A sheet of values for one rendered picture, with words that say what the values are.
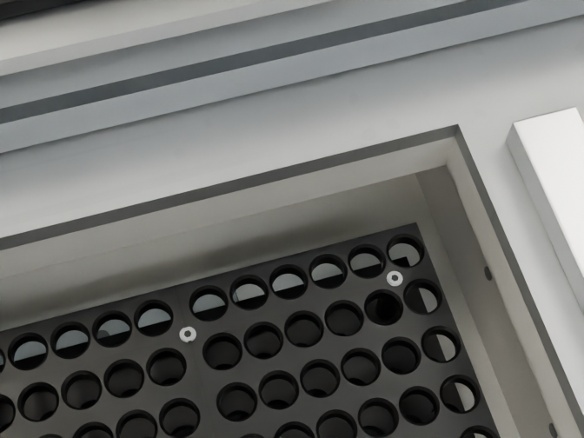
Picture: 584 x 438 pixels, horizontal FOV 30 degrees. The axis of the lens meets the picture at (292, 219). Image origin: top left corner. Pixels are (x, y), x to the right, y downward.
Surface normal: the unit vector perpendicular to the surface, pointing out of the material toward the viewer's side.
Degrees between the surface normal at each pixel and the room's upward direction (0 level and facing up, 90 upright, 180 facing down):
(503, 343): 90
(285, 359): 0
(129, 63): 90
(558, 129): 0
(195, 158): 0
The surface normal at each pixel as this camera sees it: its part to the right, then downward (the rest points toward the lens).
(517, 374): -0.96, 0.25
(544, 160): 0.03, -0.45
